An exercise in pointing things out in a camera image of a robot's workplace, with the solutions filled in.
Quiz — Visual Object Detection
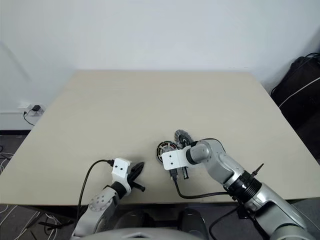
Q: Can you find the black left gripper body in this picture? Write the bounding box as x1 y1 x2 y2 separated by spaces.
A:
126 172 146 193

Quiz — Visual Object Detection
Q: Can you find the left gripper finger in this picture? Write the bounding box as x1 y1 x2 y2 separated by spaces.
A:
131 163 146 185
129 161 145 177

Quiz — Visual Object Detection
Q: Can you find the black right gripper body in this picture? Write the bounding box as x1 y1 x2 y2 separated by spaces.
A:
167 166 190 182

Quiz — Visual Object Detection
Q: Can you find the spoked silver rotor wheel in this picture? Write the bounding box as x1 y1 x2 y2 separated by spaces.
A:
156 140 178 164

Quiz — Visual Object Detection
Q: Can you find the grey round motor end cover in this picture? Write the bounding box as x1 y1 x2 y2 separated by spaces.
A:
173 129 194 149

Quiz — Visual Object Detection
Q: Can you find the dark rounded shape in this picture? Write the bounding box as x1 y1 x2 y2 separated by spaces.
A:
115 209 156 228
176 207 210 240

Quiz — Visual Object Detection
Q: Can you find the black bag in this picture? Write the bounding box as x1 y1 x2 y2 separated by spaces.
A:
270 52 320 161

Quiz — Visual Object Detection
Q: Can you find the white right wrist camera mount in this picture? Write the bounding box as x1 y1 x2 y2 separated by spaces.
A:
161 149 189 171

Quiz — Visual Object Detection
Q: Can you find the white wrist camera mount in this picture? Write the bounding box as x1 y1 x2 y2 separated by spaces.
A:
109 157 133 197
161 149 189 171

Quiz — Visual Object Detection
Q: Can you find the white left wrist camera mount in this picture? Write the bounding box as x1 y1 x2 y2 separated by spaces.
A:
109 157 133 197

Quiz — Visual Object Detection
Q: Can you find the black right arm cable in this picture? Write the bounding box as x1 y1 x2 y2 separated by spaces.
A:
171 172 266 240

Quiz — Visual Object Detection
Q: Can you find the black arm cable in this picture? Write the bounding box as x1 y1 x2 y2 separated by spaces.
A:
171 172 266 240
76 159 116 221

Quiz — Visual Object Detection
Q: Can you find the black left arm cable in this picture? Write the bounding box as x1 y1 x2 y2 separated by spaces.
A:
76 159 116 221

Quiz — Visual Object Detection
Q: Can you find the white floor cable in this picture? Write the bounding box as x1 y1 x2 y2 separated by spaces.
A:
0 204 75 237
0 146 12 177

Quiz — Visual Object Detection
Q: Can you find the wall power plug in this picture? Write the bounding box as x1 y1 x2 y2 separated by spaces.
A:
25 104 46 117

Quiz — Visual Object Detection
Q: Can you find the black plug cable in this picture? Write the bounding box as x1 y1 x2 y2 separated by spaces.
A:
22 109 36 126

